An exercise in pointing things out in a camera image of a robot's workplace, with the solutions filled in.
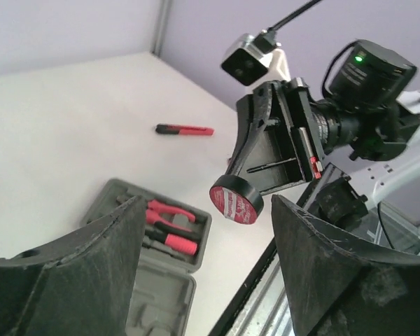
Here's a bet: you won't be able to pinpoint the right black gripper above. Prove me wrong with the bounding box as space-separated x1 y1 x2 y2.
225 39 420 195

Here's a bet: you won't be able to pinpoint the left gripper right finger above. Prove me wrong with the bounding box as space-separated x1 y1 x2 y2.
272 195 420 335

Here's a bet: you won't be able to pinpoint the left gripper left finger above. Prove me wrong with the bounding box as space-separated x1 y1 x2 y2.
0 196 146 335

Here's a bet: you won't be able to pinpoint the black electrical tape roll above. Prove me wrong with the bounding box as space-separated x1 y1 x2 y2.
209 175 264 225

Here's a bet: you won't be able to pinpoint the red black pliers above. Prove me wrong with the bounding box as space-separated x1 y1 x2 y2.
146 199 196 232

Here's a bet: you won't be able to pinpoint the red-handled screwdriver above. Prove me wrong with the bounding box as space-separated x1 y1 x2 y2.
146 231 198 256

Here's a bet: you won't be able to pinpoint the red black utility knife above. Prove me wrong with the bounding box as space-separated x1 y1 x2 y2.
155 124 214 136

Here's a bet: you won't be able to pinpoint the grey plastic tool case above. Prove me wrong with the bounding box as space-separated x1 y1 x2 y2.
80 178 212 335

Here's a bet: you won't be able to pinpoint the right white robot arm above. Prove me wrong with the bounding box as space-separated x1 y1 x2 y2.
209 37 420 227

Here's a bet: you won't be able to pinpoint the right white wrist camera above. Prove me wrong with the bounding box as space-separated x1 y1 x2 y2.
220 31 291 87

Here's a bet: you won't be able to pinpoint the right black camera cable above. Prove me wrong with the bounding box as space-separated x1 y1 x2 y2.
255 0 325 53

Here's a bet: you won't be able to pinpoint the right aluminium frame post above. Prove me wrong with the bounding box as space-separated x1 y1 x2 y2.
150 0 173 57

